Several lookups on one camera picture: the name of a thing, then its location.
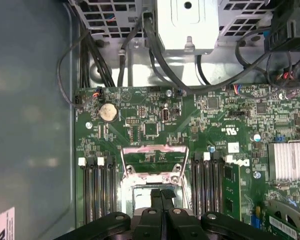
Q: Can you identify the thin grey looped wire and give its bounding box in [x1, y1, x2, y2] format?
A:
[56, 27, 103, 109]

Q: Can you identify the white label sticker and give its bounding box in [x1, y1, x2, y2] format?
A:
[0, 206, 16, 240]

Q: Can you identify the silver finned chipset heatsink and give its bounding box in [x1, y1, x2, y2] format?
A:
[268, 140, 300, 183]

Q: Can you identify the graphics card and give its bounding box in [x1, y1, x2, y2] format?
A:
[263, 198, 300, 240]

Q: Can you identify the silver metal bracket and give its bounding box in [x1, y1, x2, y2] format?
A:
[155, 0, 220, 55]

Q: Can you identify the silver coin battery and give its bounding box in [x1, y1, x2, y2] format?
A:
[99, 103, 119, 123]

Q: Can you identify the metal wire locking lever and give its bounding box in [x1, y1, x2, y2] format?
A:
[181, 174, 193, 211]

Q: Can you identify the black cable bundle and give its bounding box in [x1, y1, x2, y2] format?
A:
[76, 12, 117, 88]

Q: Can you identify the metal socket cover frame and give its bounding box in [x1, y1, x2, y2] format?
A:
[120, 144, 190, 186]

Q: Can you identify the internal USB port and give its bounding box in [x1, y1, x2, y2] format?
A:
[161, 106, 170, 124]

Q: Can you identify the black plastic connector housing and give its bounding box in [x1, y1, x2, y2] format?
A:
[264, 7, 300, 53]

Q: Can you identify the perforated metal drive cage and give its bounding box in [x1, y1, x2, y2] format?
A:
[69, 0, 277, 55]

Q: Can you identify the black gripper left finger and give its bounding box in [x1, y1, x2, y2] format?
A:
[54, 189, 164, 240]

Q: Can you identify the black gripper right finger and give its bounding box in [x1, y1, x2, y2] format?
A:
[162, 189, 276, 240]

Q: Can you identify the thick black cable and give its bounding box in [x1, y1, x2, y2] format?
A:
[141, 11, 276, 96]

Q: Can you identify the open PC case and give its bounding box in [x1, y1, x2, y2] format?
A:
[0, 0, 300, 240]

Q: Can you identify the green motherboard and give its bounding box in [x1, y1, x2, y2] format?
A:
[73, 83, 300, 240]

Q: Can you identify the green RAM stick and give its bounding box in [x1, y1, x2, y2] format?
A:
[222, 161, 242, 222]

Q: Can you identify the RAM slot with black latches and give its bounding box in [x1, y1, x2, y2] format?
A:
[105, 156, 118, 217]
[211, 152, 223, 216]
[86, 156, 100, 222]
[192, 152, 202, 218]

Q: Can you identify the black cable with grey plug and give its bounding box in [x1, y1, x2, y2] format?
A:
[116, 48, 128, 88]

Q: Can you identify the CPU socket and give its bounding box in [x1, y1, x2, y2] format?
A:
[118, 163, 192, 218]

